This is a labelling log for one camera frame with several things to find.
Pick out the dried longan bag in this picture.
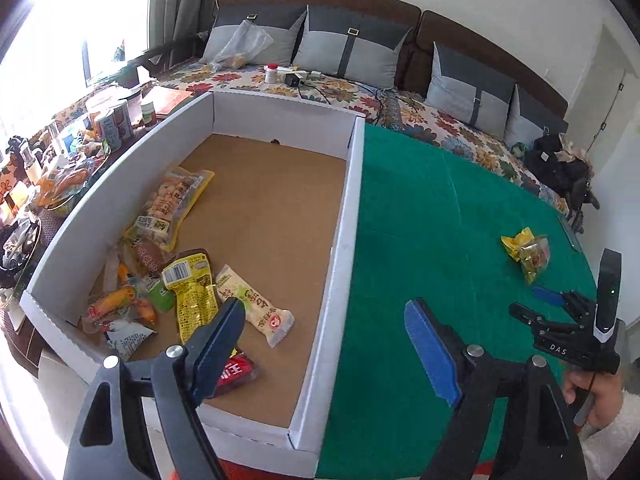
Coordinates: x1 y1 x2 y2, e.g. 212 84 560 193
500 228 550 285

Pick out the white triangular snack packet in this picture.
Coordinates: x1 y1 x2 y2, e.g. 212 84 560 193
103 320 156 362

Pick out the clear packed sausage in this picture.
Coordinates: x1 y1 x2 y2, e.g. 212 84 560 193
117 263 157 326

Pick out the orange sausage stick snack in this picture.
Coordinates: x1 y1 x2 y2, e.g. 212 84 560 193
85 285 137 322

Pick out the yellow chicken feet pouch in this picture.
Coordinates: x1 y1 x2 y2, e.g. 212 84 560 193
162 249 219 344

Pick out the white round cake packet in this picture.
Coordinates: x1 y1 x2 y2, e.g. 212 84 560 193
216 264 295 348

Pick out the yellow quail egg pack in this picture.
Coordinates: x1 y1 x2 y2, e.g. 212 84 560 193
124 165 215 252

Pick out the yellow red snack pouch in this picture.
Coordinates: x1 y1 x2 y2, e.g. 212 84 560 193
214 348 259 396

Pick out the long clear snack stick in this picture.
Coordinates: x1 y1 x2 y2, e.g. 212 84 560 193
103 246 119 294

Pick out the brown meat vacuum pack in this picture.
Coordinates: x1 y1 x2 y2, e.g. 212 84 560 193
122 236 176 313

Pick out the person's right hand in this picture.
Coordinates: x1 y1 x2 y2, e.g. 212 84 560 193
562 370 624 430

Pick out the smartphone on table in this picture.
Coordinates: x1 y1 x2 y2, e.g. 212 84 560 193
559 216 582 254

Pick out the green table cloth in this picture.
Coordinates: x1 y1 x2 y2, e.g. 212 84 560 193
317 126 596 479

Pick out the black bag pile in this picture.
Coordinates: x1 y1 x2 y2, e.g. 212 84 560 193
524 133 600 234

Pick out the right grey pillow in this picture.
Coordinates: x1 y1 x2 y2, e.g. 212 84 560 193
503 84 568 150

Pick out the grey pillow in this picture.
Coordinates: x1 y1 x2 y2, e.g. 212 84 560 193
201 3 306 67
425 42 515 140
293 6 411 89
503 84 568 150

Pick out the black basket of items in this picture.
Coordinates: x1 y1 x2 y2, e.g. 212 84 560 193
1 217 43 288

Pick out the snack tray bowl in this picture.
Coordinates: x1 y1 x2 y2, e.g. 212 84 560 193
36 155 108 218

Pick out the white cardboard box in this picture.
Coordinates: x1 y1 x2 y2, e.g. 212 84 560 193
21 90 366 479

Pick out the tin can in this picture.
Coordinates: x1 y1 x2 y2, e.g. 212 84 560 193
94 110 122 152
111 100 134 141

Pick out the green label bottle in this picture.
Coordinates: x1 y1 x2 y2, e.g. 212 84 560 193
141 100 157 128

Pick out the white power strip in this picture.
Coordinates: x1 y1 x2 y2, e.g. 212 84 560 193
277 67 323 88

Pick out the white red-cap bottle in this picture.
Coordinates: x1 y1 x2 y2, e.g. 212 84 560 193
265 64 279 84

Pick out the red book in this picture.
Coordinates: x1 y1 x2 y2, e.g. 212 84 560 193
148 86 193 119

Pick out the clear plastic bag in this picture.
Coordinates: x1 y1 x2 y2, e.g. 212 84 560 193
208 20 273 70

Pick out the left grey pillow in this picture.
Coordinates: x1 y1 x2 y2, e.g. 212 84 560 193
201 3 306 67

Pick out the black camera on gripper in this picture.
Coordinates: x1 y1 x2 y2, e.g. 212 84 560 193
593 248 623 344

